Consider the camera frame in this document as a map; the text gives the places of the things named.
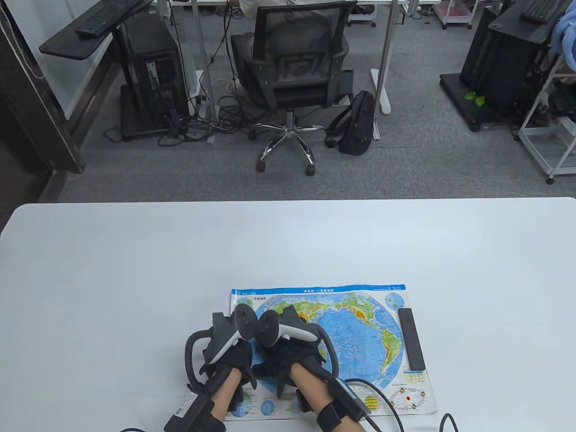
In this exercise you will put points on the black mesh office chair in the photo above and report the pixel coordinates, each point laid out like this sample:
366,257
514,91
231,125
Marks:
292,92

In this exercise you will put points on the black and white controller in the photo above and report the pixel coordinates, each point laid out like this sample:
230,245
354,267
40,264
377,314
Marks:
245,319
269,326

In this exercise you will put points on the person's right forearm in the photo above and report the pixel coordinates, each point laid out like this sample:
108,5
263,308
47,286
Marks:
315,391

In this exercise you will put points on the blue garment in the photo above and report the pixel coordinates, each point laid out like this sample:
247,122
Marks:
566,36

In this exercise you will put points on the person's left forearm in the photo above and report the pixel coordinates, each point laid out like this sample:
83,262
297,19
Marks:
225,391

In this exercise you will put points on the white desk frame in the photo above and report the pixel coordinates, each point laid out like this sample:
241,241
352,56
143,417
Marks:
381,96

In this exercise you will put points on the person's right hand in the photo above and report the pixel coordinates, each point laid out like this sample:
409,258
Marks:
288,353

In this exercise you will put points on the colourful world map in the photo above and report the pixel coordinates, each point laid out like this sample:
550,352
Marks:
360,333

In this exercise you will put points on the black keyboard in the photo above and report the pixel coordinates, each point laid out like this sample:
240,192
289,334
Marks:
540,10
103,18

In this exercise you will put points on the black bar paperweight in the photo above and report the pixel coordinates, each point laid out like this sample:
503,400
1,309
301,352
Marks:
411,339

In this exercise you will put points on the black backpack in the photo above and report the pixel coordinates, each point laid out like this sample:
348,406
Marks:
357,121

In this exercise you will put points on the black computer tower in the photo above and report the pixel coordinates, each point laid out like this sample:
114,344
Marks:
153,67
495,67

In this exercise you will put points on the black computer cart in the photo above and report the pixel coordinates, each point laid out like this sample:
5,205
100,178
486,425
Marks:
63,47
450,87

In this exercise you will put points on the person's left hand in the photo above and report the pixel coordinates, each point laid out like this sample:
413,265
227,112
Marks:
236,355

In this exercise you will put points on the white metal rack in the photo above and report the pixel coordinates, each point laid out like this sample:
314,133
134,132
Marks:
534,109

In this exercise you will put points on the small green object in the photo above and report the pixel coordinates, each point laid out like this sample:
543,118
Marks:
471,96

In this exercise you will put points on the white wheeled cart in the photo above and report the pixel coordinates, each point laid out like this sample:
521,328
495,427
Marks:
456,22
362,19

